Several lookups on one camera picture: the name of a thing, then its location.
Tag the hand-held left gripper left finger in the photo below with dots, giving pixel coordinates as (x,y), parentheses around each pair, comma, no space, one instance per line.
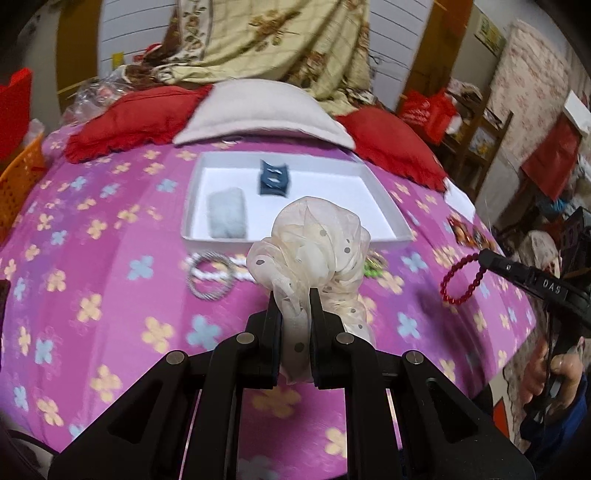
(273,332)

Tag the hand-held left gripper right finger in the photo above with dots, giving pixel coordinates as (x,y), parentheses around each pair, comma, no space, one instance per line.
(316,337)

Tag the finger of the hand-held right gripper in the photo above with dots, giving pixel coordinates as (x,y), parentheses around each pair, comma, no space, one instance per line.
(517,272)

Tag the cream polka dot scrunchie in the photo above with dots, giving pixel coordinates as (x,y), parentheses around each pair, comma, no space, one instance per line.
(314,240)

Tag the white shallow box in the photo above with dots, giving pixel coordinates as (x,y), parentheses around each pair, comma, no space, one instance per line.
(323,184)

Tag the person's right hand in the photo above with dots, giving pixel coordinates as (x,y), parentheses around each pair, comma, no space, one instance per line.
(577,364)

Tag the white card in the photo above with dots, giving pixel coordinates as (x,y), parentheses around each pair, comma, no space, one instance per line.
(459,201)

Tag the red hanging cloth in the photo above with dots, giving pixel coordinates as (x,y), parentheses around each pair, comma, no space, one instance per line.
(551,157)

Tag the light blue fluffy scrunchie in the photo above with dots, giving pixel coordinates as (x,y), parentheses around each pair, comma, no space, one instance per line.
(226,214)

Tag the wooden shelf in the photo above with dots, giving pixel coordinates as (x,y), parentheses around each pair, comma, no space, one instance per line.
(485,138)

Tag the blue hair claw clip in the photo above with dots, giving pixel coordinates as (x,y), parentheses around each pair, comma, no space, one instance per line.
(273,180)

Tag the red ruffled pillow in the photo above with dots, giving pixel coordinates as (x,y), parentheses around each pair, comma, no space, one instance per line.
(392,143)
(134,120)

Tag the purple floral bedsheet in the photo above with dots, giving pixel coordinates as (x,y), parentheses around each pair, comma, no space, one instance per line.
(115,240)

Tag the red shopping bag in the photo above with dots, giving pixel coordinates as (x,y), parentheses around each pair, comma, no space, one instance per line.
(425,113)

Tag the white pillow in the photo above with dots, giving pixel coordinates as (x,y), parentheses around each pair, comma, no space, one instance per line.
(263,110)

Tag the cream floral blanket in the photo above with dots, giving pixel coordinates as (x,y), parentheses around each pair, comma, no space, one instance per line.
(277,41)

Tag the orange plastic basket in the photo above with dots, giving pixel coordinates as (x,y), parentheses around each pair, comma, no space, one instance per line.
(18,184)

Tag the clear plastic bag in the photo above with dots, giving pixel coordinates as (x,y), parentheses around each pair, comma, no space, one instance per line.
(92,99)

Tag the yellow sticky note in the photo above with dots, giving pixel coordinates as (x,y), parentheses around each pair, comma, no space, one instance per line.
(118,60)

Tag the red paper bag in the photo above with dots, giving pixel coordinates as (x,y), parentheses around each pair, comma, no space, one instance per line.
(14,110)

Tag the floral wall cloth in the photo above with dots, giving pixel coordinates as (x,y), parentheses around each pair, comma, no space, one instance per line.
(526,92)

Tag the wall picture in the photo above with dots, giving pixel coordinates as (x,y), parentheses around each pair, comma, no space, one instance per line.
(490,33)

